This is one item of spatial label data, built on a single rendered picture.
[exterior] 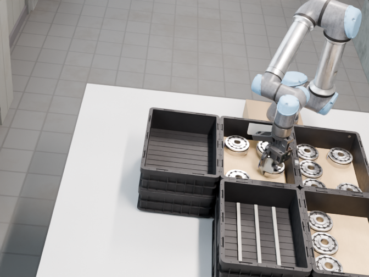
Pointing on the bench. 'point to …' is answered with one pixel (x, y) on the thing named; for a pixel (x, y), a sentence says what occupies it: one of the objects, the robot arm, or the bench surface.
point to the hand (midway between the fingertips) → (266, 169)
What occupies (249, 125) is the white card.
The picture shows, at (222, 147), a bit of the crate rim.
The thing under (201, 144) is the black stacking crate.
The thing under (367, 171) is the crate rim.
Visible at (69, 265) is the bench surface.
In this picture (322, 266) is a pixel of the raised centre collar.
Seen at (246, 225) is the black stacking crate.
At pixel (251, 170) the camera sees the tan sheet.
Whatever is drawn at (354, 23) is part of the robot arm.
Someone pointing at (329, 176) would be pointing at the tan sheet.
